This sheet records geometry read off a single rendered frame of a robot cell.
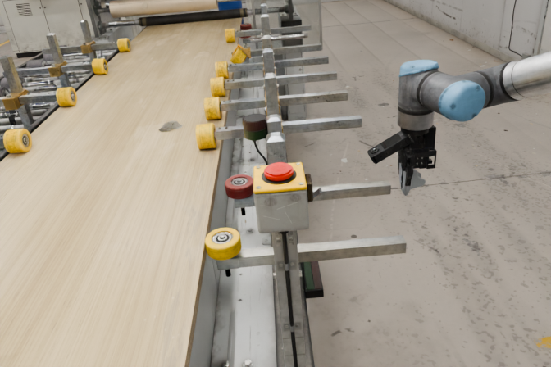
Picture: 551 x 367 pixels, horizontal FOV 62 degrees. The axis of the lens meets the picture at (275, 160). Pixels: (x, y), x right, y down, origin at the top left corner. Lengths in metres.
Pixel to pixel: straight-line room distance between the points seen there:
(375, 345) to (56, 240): 1.30
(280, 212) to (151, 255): 0.51
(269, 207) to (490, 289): 1.81
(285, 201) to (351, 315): 1.54
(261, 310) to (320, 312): 0.87
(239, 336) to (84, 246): 0.44
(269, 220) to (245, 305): 0.70
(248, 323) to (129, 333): 0.43
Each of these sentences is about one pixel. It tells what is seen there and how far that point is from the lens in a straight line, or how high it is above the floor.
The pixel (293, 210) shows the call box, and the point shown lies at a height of 1.19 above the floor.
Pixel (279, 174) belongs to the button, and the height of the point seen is 1.23.
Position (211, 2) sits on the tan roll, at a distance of 3.65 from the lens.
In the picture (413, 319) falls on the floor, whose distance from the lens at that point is 2.13.
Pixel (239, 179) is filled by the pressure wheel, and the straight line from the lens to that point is 1.26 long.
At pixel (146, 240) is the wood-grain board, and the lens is 1.11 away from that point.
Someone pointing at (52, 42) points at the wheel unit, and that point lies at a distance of 2.66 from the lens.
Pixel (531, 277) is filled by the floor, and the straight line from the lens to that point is 2.46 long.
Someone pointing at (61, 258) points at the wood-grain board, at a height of 0.90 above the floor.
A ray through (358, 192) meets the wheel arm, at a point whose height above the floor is 0.85.
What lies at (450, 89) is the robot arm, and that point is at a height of 1.17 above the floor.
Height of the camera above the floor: 1.52
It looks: 27 degrees down
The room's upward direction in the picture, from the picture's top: 5 degrees counter-clockwise
